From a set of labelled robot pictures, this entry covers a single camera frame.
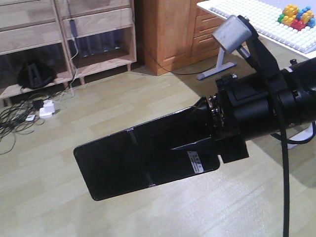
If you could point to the colourful toy brick pile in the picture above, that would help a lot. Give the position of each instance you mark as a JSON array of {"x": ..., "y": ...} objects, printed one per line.
[{"x": 296, "y": 18}]

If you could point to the light wooden shelf unit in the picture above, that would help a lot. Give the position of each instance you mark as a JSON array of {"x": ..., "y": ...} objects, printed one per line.
[{"x": 76, "y": 38}]

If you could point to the white power adapter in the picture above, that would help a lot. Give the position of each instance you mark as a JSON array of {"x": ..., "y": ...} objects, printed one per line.
[{"x": 48, "y": 109}]

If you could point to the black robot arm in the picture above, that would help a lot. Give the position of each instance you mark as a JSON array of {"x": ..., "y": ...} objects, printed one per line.
[{"x": 295, "y": 89}]

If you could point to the orange wooden cabinet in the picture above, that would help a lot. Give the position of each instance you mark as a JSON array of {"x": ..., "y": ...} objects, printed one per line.
[{"x": 171, "y": 34}]

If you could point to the black stand under shelf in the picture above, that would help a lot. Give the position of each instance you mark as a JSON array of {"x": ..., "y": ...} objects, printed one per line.
[{"x": 35, "y": 75}]

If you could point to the white building block baseplate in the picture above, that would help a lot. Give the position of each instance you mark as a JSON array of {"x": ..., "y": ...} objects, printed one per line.
[{"x": 263, "y": 15}]

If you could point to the black foldable smartphone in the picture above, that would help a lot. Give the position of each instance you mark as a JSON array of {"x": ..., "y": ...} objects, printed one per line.
[{"x": 128, "y": 161}]

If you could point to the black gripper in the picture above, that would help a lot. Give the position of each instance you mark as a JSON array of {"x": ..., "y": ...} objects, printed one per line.
[{"x": 246, "y": 111}]

